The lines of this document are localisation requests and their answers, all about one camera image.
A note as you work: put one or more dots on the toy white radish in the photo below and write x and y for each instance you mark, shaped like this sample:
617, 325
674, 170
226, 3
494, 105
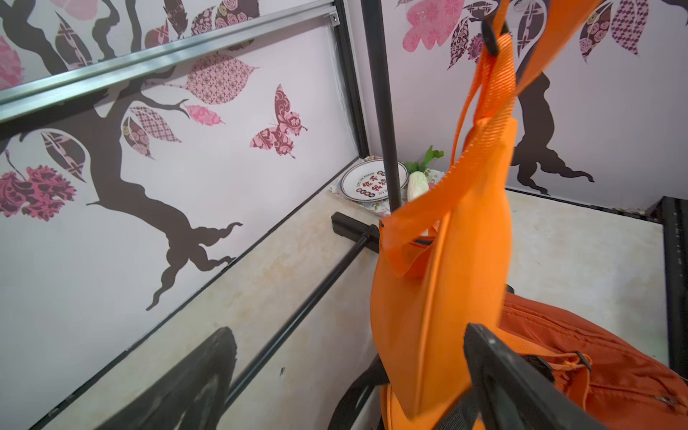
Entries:
418, 183

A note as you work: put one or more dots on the dark orange backpack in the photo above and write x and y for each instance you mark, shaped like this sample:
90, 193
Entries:
607, 377

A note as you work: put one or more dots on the bright orange waist bag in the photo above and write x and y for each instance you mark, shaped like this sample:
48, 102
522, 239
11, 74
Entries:
445, 256

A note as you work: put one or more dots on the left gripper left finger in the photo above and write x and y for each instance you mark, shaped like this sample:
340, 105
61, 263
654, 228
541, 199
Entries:
189, 396

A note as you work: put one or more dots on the white patterned plate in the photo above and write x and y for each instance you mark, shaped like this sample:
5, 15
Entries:
365, 182

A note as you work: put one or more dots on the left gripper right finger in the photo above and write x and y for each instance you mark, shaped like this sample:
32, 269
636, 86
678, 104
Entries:
511, 393

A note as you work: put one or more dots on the black and orange bag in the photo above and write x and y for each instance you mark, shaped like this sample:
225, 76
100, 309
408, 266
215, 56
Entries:
463, 414

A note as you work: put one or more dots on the black clothes rack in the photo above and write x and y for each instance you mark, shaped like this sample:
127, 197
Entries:
341, 303

